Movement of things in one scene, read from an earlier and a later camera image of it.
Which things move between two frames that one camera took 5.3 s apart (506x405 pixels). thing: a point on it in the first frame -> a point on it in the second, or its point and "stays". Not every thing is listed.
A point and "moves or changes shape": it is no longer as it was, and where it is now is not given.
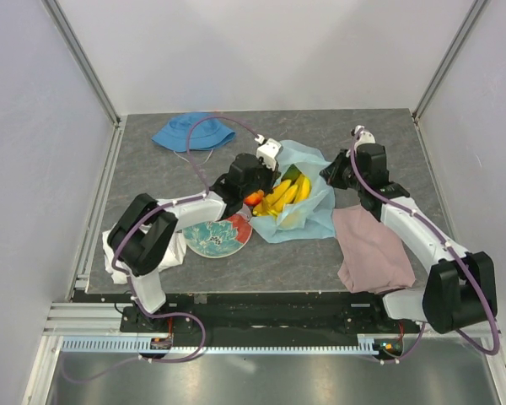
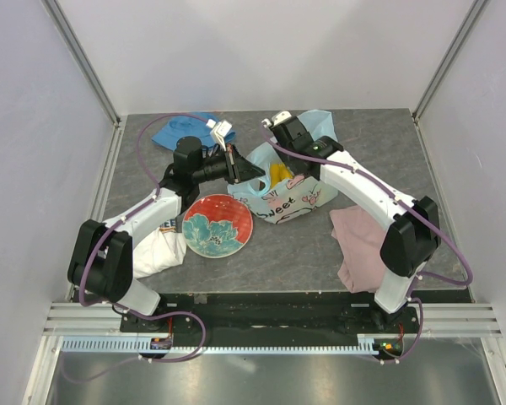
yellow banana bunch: x=282 y=194 moves or changes shape
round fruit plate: x=219 y=239 stays
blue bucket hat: x=207 y=134 stays
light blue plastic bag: x=311 y=221 -> x=300 y=195
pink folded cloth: x=374 y=260 stays
